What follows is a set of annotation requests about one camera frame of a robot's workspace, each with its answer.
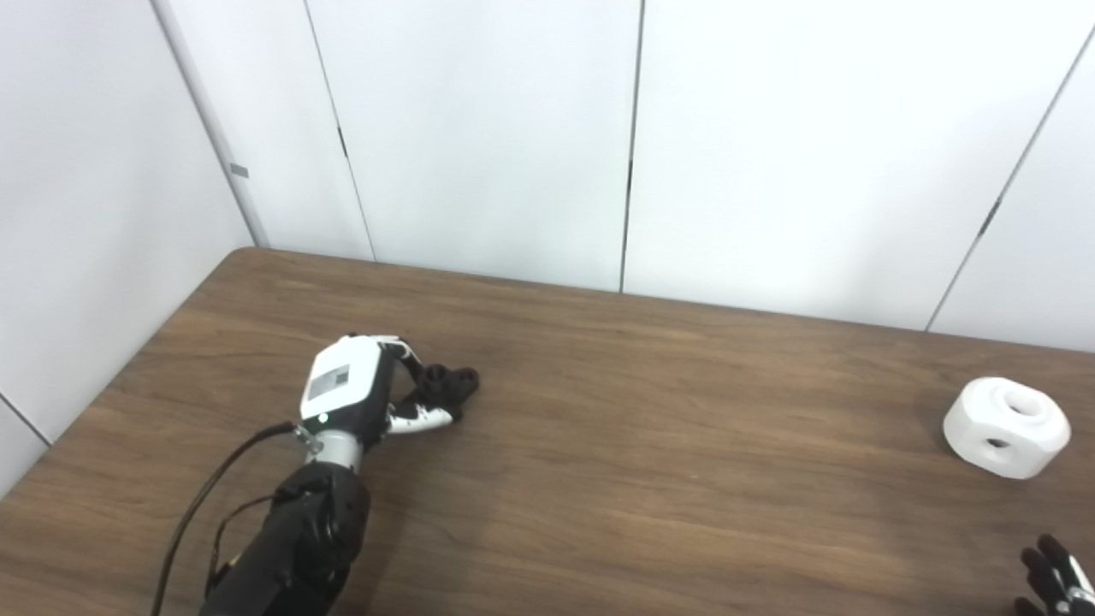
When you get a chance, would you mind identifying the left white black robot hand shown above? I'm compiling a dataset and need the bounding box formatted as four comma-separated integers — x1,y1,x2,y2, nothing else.
299,335,459,446

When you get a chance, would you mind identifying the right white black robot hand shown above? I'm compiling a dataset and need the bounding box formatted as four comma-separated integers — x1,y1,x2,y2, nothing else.
1014,535,1095,616

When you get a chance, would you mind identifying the black plastic holder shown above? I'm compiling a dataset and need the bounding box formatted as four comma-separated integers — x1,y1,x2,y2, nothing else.
402,364,481,422

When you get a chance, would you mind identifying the round white plastic piece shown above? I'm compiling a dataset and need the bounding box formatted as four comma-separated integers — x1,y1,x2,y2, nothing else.
943,376,1073,480

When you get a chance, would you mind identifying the thick black left wrist cable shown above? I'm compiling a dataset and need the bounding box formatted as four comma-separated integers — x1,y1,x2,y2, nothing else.
151,421,300,616

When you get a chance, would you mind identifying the thin black left arm wire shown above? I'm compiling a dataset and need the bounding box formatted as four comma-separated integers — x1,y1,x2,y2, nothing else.
205,494,279,595

